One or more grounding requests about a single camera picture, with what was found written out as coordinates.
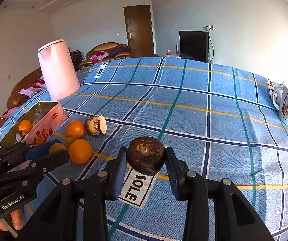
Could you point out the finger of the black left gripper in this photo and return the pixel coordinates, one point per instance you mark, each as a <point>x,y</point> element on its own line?
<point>51,159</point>
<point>25,151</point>

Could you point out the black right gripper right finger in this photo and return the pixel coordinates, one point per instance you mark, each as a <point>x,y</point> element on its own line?
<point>187,185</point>

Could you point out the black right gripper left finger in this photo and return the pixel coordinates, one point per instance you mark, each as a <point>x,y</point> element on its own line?
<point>103,186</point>

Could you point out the orange fruit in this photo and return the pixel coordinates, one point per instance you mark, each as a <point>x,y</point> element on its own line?
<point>56,147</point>
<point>75,129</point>
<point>80,151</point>

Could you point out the dark brown round fruit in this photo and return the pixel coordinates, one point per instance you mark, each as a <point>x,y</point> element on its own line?
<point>146,155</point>

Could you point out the brown leather sofa left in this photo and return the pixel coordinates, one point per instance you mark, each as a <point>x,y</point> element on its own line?
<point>16,99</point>

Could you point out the brown leather sofa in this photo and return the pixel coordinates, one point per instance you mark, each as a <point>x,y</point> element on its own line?
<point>16,99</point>
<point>106,52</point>

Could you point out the pink flowered cushion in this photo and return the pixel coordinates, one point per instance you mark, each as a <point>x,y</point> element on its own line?
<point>30,90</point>

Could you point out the blue plaid tablecloth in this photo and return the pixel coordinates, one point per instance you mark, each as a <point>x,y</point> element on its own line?
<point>219,120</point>

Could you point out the pink electric kettle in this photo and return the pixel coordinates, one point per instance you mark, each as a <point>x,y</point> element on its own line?
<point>57,69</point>

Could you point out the brown leather sofa far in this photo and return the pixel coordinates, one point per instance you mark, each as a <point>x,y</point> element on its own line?
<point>106,52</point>

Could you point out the black television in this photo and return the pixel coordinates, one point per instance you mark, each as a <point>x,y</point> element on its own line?
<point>194,45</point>

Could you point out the brown wooden door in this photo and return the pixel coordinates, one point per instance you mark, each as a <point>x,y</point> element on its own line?
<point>139,30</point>

